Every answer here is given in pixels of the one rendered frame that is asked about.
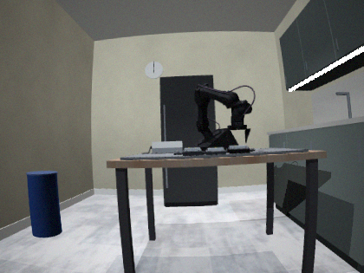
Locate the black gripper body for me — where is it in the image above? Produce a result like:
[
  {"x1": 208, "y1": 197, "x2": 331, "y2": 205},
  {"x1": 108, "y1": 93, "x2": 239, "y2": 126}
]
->
[{"x1": 225, "y1": 125, "x2": 250, "y2": 130}]

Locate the white button panel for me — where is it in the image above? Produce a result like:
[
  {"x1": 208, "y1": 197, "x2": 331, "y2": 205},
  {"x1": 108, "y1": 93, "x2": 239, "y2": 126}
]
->
[{"x1": 148, "y1": 141, "x2": 183, "y2": 153}]

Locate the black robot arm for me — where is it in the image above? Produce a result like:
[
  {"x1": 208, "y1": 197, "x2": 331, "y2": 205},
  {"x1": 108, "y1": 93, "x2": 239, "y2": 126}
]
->
[{"x1": 194, "y1": 83, "x2": 250, "y2": 146}]

